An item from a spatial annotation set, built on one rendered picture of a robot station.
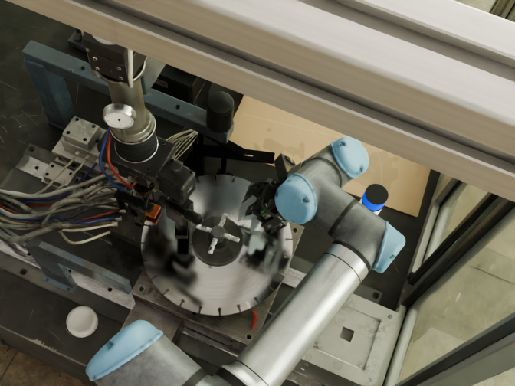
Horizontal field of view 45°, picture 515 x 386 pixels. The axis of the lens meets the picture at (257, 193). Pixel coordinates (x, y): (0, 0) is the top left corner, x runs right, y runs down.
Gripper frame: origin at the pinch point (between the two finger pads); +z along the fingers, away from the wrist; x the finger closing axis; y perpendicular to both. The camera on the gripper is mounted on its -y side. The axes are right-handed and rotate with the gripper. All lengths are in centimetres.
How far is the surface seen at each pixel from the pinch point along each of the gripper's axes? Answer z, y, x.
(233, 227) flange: 3.4, 2.6, 0.3
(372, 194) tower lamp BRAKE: -27.1, -1.3, 11.4
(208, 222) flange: 6.3, 3.4, -4.3
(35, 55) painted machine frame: 20, -15, -55
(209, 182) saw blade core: 7.2, -6.3, -8.1
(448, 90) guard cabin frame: -91, 62, -33
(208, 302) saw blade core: 7.0, 19.3, 3.4
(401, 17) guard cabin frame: -90, 60, -35
